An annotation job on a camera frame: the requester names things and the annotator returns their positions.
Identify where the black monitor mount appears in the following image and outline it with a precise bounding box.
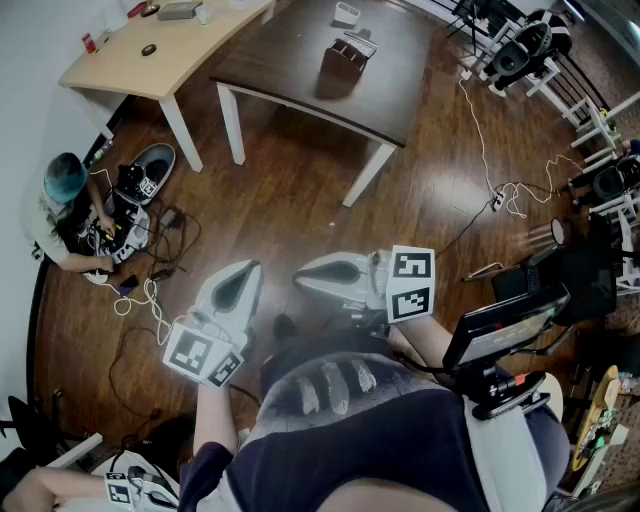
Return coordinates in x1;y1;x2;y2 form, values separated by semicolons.
448;363;550;422

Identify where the person's body in dark clothes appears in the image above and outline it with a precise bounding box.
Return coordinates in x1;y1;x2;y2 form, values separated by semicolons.
177;319;572;512

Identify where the grey shell device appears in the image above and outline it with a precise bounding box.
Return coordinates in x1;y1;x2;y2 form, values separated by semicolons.
591;164;629;202
491;21;554;77

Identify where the brown wooden letter holder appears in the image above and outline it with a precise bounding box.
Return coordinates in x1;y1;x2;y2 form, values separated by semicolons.
314;38;373;102

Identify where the round black-rimmed disc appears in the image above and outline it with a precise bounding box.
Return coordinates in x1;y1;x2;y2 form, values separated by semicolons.
549;216;573;247

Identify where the white side table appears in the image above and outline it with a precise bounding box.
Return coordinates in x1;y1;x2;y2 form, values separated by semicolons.
464;19;562;102
586;191;640;297
569;89;640;167

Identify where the white adapter cable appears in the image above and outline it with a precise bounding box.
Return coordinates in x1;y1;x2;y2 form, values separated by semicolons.
458;77;502;199

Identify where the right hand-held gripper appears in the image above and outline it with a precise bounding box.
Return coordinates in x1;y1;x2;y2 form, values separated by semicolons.
292;244;437;337

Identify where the yellow tool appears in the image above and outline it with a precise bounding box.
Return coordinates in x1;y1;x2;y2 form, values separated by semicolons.
571;364;622;472

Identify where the black chest-mounted monitor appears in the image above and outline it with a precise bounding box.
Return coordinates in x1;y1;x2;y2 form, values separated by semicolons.
441;284;572;372

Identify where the grey flat box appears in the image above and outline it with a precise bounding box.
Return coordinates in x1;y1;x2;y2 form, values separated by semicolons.
156;0;202;22

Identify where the person's right forearm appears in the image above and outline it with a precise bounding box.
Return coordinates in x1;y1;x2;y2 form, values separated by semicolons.
387;315;457;372

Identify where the person's left forearm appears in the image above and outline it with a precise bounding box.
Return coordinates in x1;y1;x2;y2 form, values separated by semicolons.
192;380;242;457

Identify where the dark brown table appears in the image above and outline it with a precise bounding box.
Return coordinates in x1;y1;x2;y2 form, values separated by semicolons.
208;0;437;209

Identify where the spare hand-held gripper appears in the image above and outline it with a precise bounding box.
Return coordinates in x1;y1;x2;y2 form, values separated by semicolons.
101;448;182;512
116;142;178;207
79;191;152;267

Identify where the pegboard with tools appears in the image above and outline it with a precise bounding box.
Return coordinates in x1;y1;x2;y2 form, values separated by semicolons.
569;364;640;502

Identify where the light wooden table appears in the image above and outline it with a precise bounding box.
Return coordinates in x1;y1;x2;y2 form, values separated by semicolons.
58;0;279;174

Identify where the black metal rack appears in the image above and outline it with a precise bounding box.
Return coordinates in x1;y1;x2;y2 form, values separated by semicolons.
544;48;610;127

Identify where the white coiled cable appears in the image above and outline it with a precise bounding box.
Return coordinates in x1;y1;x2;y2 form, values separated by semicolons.
111;276;187;348

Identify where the black chair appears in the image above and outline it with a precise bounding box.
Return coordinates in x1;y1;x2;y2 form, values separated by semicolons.
0;394;62;469
491;214;620;327

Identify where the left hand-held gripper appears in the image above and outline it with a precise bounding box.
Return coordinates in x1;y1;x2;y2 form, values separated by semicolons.
162;259;265;390

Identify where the white rectangular cup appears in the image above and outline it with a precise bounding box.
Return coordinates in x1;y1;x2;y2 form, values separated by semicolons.
331;1;364;29

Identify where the white chest harness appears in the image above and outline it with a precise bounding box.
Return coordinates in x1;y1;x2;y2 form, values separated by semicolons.
197;393;552;512

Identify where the person's black shoe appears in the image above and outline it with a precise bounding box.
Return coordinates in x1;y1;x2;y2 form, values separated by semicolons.
272;313;298;343

